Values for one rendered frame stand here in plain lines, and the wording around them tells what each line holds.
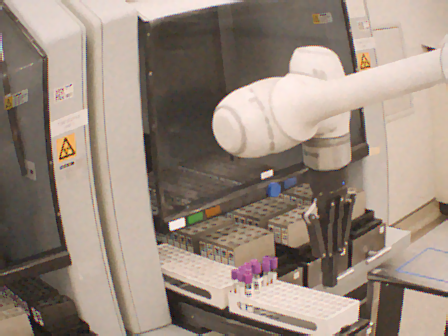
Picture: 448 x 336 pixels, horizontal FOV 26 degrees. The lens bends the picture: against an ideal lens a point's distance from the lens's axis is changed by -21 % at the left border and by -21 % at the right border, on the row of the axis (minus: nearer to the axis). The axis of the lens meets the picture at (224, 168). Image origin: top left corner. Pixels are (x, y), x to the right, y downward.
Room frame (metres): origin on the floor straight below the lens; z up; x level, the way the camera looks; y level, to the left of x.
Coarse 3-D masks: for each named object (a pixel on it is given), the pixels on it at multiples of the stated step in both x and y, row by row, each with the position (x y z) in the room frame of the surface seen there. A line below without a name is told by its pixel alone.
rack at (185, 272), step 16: (160, 256) 2.26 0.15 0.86; (176, 256) 2.25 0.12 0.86; (192, 256) 2.25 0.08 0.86; (176, 272) 2.16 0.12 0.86; (192, 272) 2.15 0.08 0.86; (208, 272) 2.15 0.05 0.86; (224, 272) 2.14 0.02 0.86; (176, 288) 2.15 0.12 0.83; (192, 288) 2.19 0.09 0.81; (208, 288) 2.07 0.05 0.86; (224, 288) 2.05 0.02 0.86; (224, 304) 2.05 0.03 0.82
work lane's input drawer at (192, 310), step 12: (168, 300) 2.15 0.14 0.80; (180, 300) 2.13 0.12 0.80; (192, 300) 2.10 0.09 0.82; (180, 312) 2.12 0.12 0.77; (192, 312) 2.09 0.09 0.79; (204, 312) 2.06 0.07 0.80; (216, 312) 2.04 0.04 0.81; (228, 312) 2.02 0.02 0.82; (204, 324) 2.06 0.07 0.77; (216, 324) 2.03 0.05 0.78; (228, 324) 2.00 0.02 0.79; (240, 324) 1.97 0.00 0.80; (252, 324) 1.96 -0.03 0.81; (264, 324) 1.93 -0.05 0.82; (348, 324) 1.83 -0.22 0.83; (360, 324) 1.83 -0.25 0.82; (372, 324) 1.84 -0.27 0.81
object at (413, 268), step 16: (432, 240) 2.21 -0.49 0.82; (400, 256) 2.16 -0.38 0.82; (416, 256) 2.13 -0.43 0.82; (432, 256) 2.11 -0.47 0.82; (368, 272) 2.11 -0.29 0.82; (384, 272) 2.09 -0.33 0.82; (400, 272) 2.06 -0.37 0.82; (416, 272) 2.04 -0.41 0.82; (432, 272) 2.01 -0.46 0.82; (368, 288) 2.11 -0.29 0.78; (416, 288) 1.97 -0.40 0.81; (432, 288) 1.92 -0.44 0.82; (368, 304) 2.10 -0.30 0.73
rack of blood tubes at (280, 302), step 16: (272, 288) 2.02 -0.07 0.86; (288, 288) 2.02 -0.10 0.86; (304, 288) 1.99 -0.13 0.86; (256, 304) 1.95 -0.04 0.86; (272, 304) 1.94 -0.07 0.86; (288, 304) 1.92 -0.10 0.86; (304, 304) 1.90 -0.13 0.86; (320, 304) 1.89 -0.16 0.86; (336, 304) 1.87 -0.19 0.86; (352, 304) 1.85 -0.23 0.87; (272, 320) 1.92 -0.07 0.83; (288, 320) 1.95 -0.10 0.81; (304, 320) 1.93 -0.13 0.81; (320, 320) 1.81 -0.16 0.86; (336, 320) 1.81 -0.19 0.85; (352, 320) 1.84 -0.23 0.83
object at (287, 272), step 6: (282, 264) 2.27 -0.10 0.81; (288, 264) 2.25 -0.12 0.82; (294, 264) 2.25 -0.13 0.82; (276, 270) 2.23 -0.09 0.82; (282, 270) 2.22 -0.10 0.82; (288, 270) 2.23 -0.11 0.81; (294, 270) 2.24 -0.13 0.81; (300, 270) 2.24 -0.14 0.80; (282, 276) 2.21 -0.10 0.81; (288, 276) 2.22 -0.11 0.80; (294, 276) 2.23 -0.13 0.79; (300, 276) 2.24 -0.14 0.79; (288, 282) 2.22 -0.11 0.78; (294, 282) 2.23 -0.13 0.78; (300, 282) 2.25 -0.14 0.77
